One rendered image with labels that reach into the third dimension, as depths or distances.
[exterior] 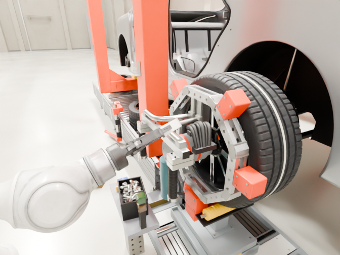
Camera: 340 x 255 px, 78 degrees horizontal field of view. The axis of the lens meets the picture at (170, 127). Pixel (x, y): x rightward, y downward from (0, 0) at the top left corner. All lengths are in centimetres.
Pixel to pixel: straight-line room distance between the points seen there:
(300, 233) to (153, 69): 158
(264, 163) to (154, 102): 81
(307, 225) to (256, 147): 131
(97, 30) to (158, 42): 193
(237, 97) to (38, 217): 65
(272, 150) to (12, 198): 78
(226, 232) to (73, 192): 121
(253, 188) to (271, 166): 13
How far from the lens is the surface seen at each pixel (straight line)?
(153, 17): 133
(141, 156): 112
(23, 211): 41
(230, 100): 77
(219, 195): 98
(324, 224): 215
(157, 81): 136
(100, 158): 58
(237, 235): 150
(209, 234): 147
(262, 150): 84
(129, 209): 119
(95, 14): 320
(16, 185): 45
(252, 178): 82
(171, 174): 79
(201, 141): 77
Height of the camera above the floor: 136
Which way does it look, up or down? 24 degrees down
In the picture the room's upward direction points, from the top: straight up
